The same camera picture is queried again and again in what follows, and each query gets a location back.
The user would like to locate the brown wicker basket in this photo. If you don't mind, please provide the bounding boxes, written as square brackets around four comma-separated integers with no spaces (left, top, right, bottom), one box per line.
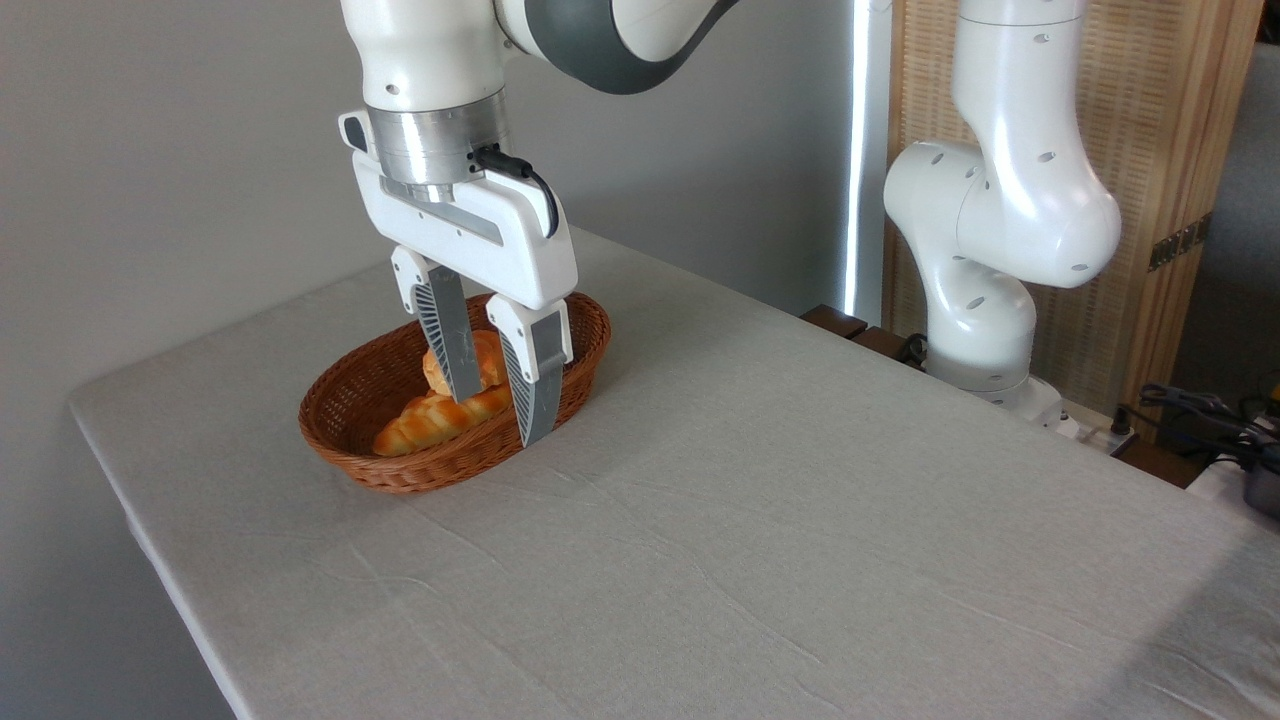
[298,290,613,496]

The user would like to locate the metal screen hinge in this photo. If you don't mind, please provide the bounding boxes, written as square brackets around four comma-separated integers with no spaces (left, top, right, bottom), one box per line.
[1147,211,1214,273]

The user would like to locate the dark wooden board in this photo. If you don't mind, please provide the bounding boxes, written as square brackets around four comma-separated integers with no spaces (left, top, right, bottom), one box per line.
[800,304,927,367]

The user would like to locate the grey tablecloth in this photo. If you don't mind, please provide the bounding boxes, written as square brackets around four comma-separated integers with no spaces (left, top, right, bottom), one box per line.
[68,210,1280,720]

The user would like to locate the long twisted bread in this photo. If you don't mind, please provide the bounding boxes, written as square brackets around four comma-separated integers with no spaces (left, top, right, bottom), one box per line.
[373,384,517,458]

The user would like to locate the wooden folding screen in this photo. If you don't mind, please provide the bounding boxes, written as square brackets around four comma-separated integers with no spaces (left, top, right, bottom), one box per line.
[884,0,1267,443]

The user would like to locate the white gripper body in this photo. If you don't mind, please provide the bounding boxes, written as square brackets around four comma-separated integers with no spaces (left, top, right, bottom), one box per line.
[338,110,580,312]

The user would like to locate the white vertical light strip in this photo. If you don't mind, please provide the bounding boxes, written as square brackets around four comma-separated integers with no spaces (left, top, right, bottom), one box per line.
[842,0,894,327]

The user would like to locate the black cable bundle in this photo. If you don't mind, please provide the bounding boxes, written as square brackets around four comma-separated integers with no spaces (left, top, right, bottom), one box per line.
[1138,382,1280,473]

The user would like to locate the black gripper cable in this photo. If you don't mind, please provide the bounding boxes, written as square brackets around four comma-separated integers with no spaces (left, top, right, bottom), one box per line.
[470,145,561,240]

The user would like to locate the round golden bread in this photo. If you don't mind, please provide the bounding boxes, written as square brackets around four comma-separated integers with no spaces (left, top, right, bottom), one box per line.
[422,330,507,397]

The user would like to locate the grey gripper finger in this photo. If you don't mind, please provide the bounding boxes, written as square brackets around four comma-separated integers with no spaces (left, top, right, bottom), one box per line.
[391,245,484,404]
[486,294,574,449]

